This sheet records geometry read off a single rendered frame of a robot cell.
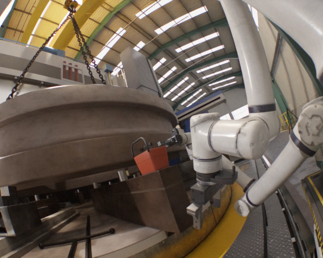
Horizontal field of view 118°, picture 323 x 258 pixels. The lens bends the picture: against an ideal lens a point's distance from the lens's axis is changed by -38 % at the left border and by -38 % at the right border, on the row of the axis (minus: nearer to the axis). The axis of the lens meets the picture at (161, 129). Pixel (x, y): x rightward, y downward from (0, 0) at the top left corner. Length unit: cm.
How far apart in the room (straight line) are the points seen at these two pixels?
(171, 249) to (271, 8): 122
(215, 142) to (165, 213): 62
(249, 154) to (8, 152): 191
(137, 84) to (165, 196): 571
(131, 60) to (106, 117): 543
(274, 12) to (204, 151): 36
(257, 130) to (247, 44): 25
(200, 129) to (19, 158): 149
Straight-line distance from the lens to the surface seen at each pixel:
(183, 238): 122
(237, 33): 51
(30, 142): 174
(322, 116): 66
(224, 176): 45
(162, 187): 84
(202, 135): 41
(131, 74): 671
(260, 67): 47
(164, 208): 90
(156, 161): 88
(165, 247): 113
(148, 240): 102
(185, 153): 211
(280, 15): 30
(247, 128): 33
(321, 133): 67
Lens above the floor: 68
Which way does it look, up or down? 14 degrees up
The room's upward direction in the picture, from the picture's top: 19 degrees counter-clockwise
